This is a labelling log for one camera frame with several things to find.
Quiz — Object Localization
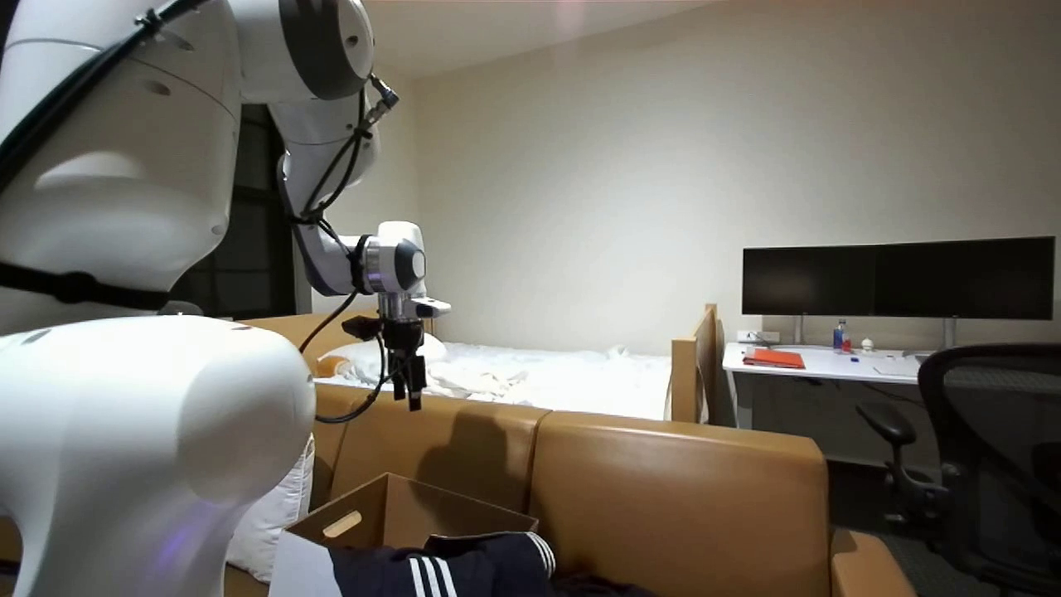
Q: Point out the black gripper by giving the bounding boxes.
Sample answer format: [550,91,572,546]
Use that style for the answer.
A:
[379,315,432,414]

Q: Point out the black trousers with white stripes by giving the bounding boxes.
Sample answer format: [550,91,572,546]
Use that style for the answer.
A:
[328,531,562,597]

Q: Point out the brown cardboard box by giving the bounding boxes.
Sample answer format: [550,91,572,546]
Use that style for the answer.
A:
[266,472,543,597]

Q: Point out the white rumpled bedding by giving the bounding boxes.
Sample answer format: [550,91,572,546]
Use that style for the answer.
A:
[311,333,675,424]

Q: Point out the white pillow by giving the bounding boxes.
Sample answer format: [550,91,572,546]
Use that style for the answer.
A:
[222,435,317,585]

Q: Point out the dark window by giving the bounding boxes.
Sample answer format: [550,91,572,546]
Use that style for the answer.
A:
[170,99,306,322]

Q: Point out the brown leather sofa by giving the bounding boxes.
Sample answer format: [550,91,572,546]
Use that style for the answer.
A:
[225,313,921,597]

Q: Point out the red book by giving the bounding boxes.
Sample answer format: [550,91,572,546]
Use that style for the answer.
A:
[740,345,810,372]

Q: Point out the white desk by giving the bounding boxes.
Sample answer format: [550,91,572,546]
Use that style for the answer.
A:
[719,339,954,472]

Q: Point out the black office chair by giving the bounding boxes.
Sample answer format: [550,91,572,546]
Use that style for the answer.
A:
[855,343,1061,597]

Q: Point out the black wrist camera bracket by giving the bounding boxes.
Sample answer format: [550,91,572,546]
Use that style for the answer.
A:
[341,291,455,345]

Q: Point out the light wooden bed frame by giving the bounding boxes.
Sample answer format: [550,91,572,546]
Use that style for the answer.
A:
[663,302,728,427]

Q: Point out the black wall monitor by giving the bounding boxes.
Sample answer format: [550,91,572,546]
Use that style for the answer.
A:
[740,232,1057,324]

